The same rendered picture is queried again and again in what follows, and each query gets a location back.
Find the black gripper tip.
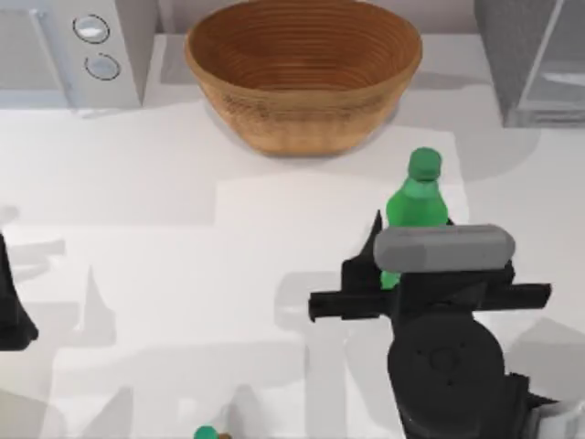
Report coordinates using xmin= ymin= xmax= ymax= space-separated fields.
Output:
xmin=0 ymin=231 xmax=40 ymax=354

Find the pale microwave oven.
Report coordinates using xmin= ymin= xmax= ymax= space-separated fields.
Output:
xmin=0 ymin=0 xmax=160 ymax=111

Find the brown woven basket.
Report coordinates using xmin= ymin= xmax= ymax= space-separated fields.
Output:
xmin=184 ymin=0 xmax=424 ymax=159

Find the pale grey rounded box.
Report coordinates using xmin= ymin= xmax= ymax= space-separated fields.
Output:
xmin=373 ymin=223 xmax=517 ymax=274

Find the round microwave knob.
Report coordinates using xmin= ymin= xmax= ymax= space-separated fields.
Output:
xmin=83 ymin=50 xmax=122 ymax=83
xmin=72 ymin=13 xmax=112 ymax=46

